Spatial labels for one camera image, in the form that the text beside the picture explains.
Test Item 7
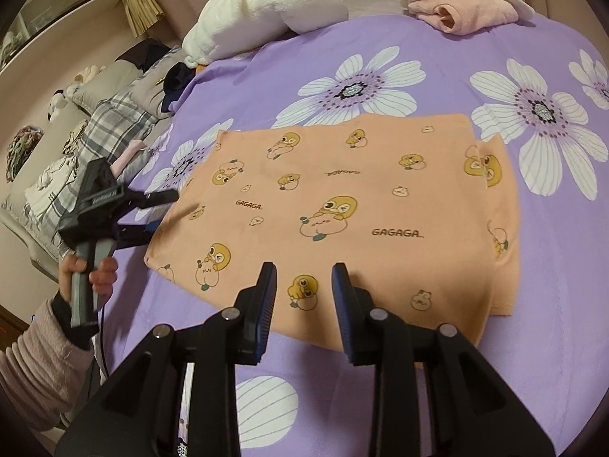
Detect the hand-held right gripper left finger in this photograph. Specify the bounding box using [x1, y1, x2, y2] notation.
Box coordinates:
[54, 262, 278, 457]

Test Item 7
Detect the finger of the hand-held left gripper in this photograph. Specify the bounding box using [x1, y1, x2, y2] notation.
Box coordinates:
[124, 189, 180, 211]
[115, 219, 163, 249]

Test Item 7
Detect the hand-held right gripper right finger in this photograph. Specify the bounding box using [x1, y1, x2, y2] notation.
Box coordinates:
[332, 262, 555, 457]

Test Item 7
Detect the orange cartoon print shirt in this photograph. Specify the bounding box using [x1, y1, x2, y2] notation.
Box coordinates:
[144, 113, 524, 373]

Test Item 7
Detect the person's left hand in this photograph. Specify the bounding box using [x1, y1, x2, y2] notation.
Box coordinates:
[57, 253, 119, 303]

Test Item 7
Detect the printed beige pillow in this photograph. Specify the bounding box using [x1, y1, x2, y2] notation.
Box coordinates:
[2, 119, 91, 267]

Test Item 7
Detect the light pink cloth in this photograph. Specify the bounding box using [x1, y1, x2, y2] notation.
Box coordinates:
[109, 139, 148, 174]

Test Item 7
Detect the multicolour knitted plush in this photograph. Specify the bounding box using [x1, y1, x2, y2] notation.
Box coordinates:
[5, 126, 46, 182]

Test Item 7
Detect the grey plaid quilt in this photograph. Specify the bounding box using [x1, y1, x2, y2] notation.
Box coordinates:
[24, 88, 160, 248]

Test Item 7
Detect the white plush toy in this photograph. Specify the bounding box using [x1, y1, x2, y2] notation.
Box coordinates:
[48, 64, 108, 120]

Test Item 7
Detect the dark navy cloth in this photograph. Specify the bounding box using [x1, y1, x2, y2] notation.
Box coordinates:
[162, 62, 198, 112]

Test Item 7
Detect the grey pillow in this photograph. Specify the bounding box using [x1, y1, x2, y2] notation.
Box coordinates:
[71, 59, 146, 110]

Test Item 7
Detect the dark brown cushion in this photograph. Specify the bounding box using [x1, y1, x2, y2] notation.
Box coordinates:
[115, 39, 169, 65]

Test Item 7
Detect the tan hanging fringe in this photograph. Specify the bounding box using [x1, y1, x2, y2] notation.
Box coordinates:
[121, 0, 165, 38]

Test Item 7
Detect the purple floral bedsheet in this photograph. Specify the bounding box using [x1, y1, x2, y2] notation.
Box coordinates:
[97, 0, 609, 457]

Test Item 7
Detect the white fluffy blanket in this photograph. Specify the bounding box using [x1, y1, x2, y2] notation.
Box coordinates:
[182, 0, 349, 67]

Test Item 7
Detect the folded pink garment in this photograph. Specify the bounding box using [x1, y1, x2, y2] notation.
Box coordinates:
[409, 0, 517, 36]

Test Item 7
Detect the black cable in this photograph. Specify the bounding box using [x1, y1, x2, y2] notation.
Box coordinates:
[92, 309, 111, 377]

